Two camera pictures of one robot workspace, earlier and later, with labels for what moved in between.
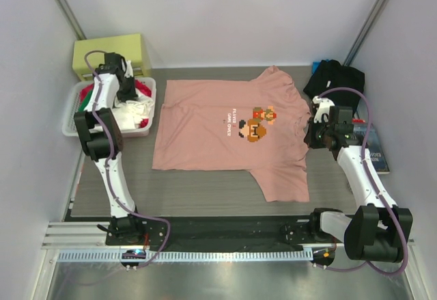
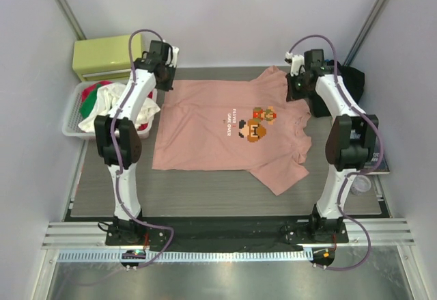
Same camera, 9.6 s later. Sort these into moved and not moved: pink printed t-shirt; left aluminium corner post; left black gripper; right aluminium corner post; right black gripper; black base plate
Moved: right black gripper; left black gripper
Not moved: pink printed t-shirt; left aluminium corner post; right aluminium corner post; black base plate
